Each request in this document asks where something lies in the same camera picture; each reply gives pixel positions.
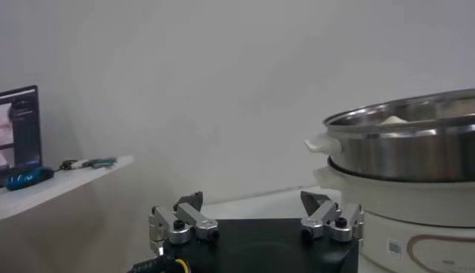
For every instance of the white steamed baozi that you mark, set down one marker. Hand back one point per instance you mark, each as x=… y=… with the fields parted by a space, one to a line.
x=393 y=120

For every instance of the perforated steel steamer basket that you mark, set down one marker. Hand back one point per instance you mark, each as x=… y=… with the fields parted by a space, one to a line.
x=401 y=156

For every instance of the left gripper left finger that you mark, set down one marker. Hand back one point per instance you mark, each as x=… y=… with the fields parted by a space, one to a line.
x=193 y=219

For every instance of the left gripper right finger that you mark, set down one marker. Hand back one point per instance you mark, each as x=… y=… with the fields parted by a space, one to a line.
x=323 y=215

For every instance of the computer monitor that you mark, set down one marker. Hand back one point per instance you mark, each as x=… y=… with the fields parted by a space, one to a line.
x=22 y=130

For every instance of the blue computer mouse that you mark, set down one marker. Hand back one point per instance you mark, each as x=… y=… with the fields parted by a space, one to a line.
x=27 y=178

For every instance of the cream electric pot base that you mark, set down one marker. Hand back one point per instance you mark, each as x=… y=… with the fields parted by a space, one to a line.
x=401 y=207

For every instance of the white side table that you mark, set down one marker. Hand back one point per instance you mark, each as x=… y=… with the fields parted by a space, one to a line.
x=74 y=177

